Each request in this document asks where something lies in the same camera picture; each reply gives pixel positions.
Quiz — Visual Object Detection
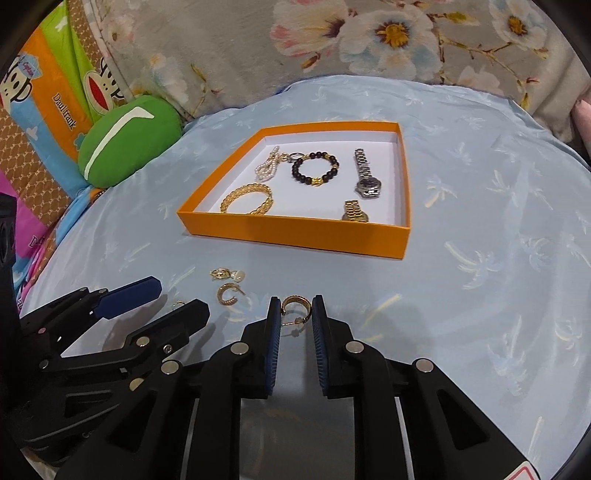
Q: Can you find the cartoon printed blanket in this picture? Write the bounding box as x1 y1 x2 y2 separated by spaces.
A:
0 0 139 315

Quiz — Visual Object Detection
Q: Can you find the black bead bracelet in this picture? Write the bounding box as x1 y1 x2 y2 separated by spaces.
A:
291 150 339 188

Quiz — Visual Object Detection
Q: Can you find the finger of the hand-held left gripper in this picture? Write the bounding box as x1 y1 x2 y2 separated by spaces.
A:
21 277 162 339
18 299 211 464

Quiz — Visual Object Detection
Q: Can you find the gold link bracelet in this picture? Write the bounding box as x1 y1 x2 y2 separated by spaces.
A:
342 199 370 223

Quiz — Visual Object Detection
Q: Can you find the green cushion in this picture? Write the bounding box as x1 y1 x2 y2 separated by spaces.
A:
78 96 182 189

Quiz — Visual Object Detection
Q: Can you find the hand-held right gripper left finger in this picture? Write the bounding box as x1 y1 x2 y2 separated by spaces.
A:
55 298 283 480

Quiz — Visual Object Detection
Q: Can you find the floral grey pillow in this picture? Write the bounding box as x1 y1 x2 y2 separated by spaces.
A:
99 0 591 144

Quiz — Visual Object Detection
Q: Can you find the silver watch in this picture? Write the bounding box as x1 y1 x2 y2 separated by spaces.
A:
353 148 383 199

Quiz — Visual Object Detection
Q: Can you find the gold woven bangle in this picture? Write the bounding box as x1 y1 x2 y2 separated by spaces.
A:
219 183 274 216

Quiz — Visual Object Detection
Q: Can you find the pearl bracelet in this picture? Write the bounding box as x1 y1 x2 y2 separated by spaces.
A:
254 145 282 182

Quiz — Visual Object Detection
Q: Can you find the light blue palm-print sheet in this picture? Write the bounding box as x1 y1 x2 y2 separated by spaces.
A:
18 74 591 480

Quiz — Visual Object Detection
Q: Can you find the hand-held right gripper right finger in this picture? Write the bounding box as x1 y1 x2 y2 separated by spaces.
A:
312 295 541 480

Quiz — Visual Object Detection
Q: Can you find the pink pillow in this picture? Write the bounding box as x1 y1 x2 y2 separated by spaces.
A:
573 97 591 158

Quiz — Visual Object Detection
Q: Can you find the orange cardboard box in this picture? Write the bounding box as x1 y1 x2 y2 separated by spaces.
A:
177 121 411 261

